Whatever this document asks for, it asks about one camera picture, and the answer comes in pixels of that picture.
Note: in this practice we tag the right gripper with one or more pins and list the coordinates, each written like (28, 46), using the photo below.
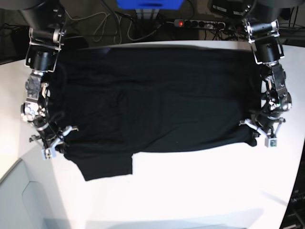
(51, 136)

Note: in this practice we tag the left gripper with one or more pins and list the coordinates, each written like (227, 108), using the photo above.
(263, 124)

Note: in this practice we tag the black T-shirt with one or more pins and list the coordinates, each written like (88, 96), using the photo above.
(129, 100)

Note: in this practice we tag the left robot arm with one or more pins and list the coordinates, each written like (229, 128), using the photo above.
(260, 21)

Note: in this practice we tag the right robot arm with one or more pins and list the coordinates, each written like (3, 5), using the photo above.
(46, 20)

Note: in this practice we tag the grey power strip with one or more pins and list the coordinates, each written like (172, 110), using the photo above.
(199, 24)

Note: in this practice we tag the blue box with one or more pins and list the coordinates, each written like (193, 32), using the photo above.
(149, 4)

